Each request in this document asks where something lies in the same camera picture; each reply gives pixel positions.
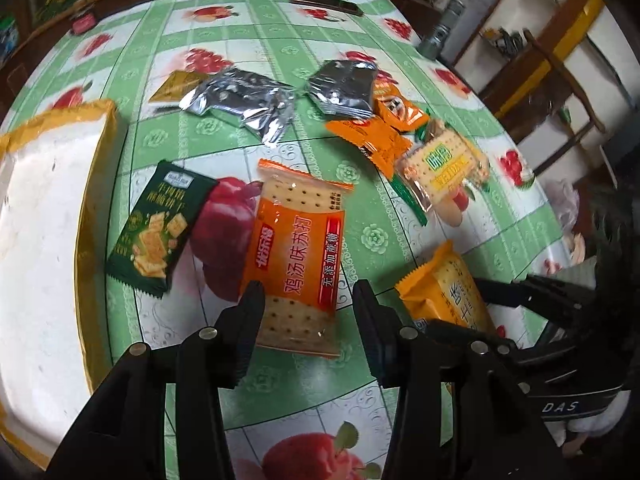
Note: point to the green fruit print tablecloth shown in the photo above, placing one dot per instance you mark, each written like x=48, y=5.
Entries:
x=508, y=230

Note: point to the black remote control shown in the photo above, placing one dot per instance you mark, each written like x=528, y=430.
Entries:
x=334, y=5

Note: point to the large silver foil snack packet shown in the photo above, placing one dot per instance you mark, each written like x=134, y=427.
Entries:
x=259, y=104

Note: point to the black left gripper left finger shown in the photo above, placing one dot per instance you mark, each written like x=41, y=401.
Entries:
x=120, y=433

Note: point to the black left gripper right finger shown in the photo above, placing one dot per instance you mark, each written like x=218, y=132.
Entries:
x=453, y=417

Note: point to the dark green nougat cracker packet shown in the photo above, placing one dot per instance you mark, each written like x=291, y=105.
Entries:
x=154, y=235

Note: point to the orange burger snack packet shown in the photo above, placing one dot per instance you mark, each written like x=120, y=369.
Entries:
x=395, y=109

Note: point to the dark wooden chair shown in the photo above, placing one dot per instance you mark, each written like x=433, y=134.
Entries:
x=545, y=100

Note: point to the clear yellow cracker packet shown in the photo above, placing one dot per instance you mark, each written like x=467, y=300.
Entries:
x=441, y=162
x=404, y=193

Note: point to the small red jar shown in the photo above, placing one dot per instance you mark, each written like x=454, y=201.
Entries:
x=82, y=21

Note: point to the orange chicken soda cracker packet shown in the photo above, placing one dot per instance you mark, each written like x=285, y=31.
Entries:
x=295, y=252

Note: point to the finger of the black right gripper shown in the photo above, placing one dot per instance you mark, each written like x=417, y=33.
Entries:
x=457, y=336
x=552, y=299

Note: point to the orange cheese biscuit packet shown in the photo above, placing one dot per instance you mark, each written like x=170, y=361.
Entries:
x=443, y=289

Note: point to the white tray with yellow rim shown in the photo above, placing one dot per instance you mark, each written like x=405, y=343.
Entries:
x=58, y=172

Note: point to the small silver foil snack packet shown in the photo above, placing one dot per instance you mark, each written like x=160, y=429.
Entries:
x=343, y=88

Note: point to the white gloved right hand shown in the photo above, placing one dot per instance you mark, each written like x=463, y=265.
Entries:
x=570, y=436

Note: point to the gold triangular snack packet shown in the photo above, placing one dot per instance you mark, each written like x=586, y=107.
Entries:
x=177, y=85

